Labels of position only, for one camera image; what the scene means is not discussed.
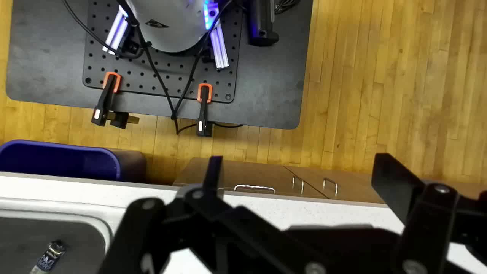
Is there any black cylindrical device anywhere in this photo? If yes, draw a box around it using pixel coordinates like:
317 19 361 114
247 0 281 47

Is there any blue bin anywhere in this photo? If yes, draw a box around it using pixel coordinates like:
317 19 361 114
0 140 124 181

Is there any wooden lower cabinet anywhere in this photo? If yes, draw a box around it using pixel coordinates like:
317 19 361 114
173 156 487 204

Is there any silver aluminium bracket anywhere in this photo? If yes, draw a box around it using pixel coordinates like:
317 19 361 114
103 4 132 56
205 0 232 70

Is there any thin black base cable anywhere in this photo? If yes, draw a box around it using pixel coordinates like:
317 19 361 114
115 0 180 135
173 42 211 118

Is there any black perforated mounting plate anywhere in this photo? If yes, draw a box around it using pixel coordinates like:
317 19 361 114
81 0 246 105

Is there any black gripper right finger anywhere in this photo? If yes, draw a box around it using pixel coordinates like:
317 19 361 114
370 152 487 274

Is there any dark grey robot stand top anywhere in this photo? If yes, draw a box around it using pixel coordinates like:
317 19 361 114
5 0 314 131

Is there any silver lower cabinet handle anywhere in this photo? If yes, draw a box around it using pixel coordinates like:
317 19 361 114
290 176 308 195
234 182 279 195
322 176 342 198

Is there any orange black clamp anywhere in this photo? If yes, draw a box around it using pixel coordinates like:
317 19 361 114
90 70 142 129
195 82 215 138

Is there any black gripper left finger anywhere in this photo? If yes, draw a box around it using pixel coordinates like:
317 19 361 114
98 155 326 274

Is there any stainless steel double sink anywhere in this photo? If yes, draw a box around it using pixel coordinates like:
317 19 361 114
0 207 116 274

